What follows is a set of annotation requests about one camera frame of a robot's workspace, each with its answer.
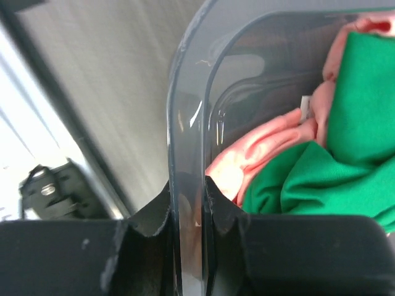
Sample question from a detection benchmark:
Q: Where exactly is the green t shirt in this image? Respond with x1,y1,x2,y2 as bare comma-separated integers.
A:
242,33,394,232

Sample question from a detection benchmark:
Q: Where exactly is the pink t shirt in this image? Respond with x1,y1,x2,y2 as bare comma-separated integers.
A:
206,10,394,206

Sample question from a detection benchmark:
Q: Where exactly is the clear plastic storage bin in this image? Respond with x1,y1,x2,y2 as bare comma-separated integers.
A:
167,1,394,295

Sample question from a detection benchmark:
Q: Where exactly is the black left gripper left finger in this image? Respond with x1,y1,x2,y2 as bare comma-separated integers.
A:
1,186,173,295

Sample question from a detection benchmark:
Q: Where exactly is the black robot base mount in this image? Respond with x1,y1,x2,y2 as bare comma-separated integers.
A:
19,161,110,220

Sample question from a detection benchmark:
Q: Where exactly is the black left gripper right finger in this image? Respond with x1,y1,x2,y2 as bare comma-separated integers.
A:
203,178,394,295

